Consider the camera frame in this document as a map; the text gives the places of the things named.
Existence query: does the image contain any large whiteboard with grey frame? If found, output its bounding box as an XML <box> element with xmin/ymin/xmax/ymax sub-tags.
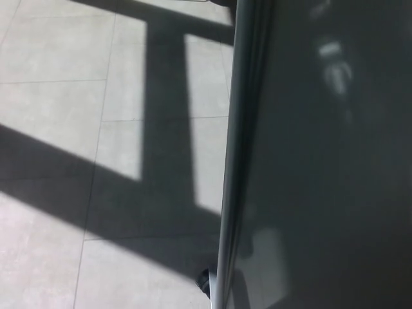
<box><xmin>209</xmin><ymin>0</ymin><xmax>412</xmax><ymax>309</ymax></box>

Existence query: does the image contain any black caster wheel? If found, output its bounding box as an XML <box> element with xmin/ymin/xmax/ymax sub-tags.
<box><xmin>194</xmin><ymin>268</ymin><xmax>212</xmax><ymax>295</ymax></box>

